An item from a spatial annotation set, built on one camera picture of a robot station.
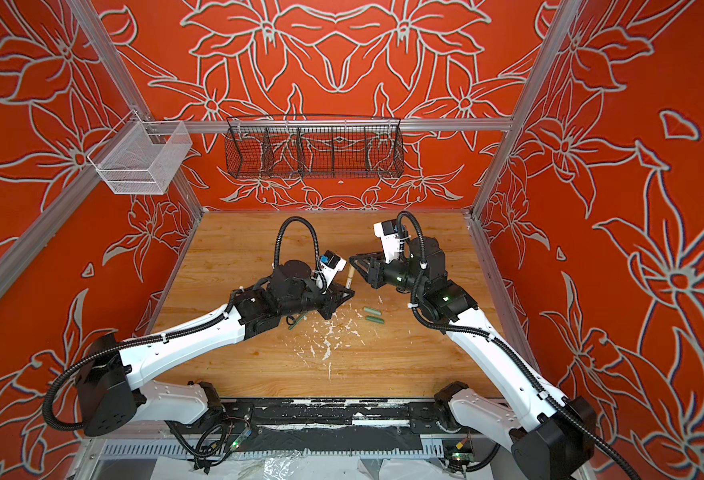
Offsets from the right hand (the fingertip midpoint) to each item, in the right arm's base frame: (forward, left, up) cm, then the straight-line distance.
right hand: (349, 259), depth 67 cm
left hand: (-3, -1, -8) cm, 9 cm away
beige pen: (-2, -1, -3) cm, 3 cm away
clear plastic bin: (+39, +65, +2) cm, 76 cm away
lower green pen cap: (-1, -8, -30) cm, 31 cm away
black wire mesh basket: (+47, +11, 0) cm, 48 cm away
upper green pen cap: (+2, -7, -30) cm, 31 cm away
